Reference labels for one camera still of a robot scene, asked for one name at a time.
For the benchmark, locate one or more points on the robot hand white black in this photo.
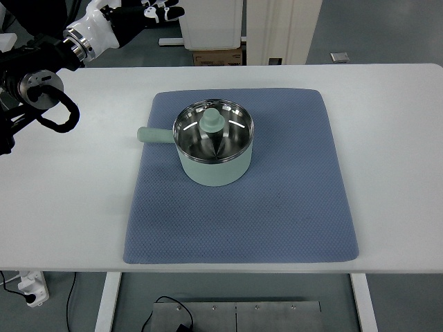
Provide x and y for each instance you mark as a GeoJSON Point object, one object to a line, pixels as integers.
{"type": "Point", "coordinates": [100, 31]}

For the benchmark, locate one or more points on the blue quilted mat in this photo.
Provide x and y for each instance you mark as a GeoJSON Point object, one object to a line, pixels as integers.
{"type": "Point", "coordinates": [294, 207]}

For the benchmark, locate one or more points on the cream pillar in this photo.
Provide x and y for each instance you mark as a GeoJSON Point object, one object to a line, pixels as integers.
{"type": "Point", "coordinates": [284, 27]}

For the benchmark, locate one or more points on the glass lid green knob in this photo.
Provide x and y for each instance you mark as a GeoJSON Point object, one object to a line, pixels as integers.
{"type": "Point", "coordinates": [210, 119]}

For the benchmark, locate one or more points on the white cabinet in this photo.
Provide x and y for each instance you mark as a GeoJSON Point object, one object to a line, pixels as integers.
{"type": "Point", "coordinates": [211, 24]}

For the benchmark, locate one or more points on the grey metal plate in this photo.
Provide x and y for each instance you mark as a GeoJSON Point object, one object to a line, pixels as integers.
{"type": "Point", "coordinates": [242, 318]}

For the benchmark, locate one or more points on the white side table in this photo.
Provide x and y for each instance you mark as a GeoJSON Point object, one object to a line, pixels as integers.
{"type": "Point", "coordinates": [7, 39]}

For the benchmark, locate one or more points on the small grey floor plate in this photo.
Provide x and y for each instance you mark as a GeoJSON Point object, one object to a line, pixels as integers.
{"type": "Point", "coordinates": [339, 57]}

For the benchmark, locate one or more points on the white furniture foot bar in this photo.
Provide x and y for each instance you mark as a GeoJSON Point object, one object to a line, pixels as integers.
{"type": "Point", "coordinates": [171, 41]}

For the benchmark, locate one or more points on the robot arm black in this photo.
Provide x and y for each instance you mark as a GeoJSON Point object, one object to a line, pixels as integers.
{"type": "Point", "coordinates": [45, 55]}

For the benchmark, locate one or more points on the brown cardboard box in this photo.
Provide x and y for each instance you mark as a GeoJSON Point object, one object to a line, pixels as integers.
{"type": "Point", "coordinates": [218, 57]}

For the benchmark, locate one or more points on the white table leg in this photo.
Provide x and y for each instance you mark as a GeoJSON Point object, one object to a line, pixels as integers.
{"type": "Point", "coordinates": [105, 304]}
{"type": "Point", "coordinates": [365, 304]}

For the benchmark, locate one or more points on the white power strip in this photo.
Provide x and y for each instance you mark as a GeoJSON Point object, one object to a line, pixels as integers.
{"type": "Point", "coordinates": [36, 288]}

